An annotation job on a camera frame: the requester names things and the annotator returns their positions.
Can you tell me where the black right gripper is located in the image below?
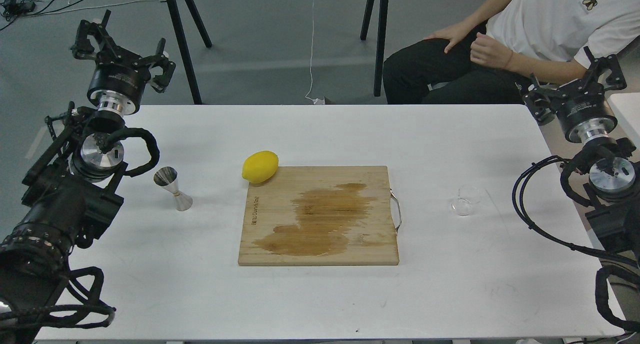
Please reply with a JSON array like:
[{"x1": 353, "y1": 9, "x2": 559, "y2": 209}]
[{"x1": 522, "y1": 47, "x2": 627, "y2": 145}]

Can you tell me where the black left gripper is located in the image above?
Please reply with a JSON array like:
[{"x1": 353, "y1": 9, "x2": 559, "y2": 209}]
[{"x1": 70, "y1": 10, "x2": 176, "y2": 116}]

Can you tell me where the steel jigger measuring cup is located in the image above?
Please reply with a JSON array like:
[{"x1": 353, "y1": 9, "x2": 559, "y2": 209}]
[{"x1": 153, "y1": 166, "x2": 194, "y2": 211}]

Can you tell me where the clear glass cup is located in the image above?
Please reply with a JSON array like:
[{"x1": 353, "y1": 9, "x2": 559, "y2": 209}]
[{"x1": 450, "y1": 185, "x2": 482, "y2": 216}]

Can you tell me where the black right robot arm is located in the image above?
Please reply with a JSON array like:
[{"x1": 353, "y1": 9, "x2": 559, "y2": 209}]
[{"x1": 511, "y1": 47, "x2": 640, "y2": 334}]

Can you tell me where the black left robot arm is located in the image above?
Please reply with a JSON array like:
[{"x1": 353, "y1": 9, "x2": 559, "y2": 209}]
[{"x1": 1, "y1": 11, "x2": 176, "y2": 343}]

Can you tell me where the seated person white shirt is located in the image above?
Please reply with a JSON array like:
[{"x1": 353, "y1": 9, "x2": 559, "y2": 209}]
[{"x1": 382, "y1": 0, "x2": 640, "y2": 105}]

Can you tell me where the yellow lemon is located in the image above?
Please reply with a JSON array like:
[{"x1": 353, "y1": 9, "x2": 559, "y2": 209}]
[{"x1": 242, "y1": 151, "x2": 279, "y2": 184}]

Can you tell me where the black legged background table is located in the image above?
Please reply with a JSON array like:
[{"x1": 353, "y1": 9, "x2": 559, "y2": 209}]
[{"x1": 144, "y1": 0, "x2": 389, "y2": 105}]

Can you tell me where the wooden cutting board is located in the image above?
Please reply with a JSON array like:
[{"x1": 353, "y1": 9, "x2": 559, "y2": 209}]
[{"x1": 237, "y1": 166, "x2": 400, "y2": 266}]

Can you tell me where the white hanging cable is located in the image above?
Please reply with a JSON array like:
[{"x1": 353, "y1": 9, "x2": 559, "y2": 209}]
[{"x1": 300, "y1": 0, "x2": 326, "y2": 105}]

